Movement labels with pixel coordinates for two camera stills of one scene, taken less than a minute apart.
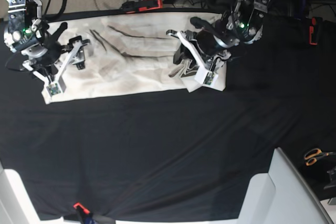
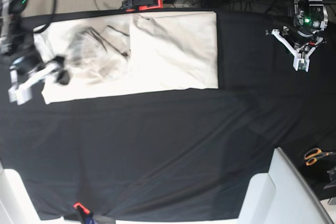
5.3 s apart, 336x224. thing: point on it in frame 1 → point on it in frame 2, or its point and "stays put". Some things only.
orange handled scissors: [312, 155] stays put
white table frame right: [282, 195] stays put
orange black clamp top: [129, 7] stays put
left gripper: [50, 64] → [25, 72]
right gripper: [202, 47] → [301, 52]
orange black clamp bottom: [82, 212] stays put
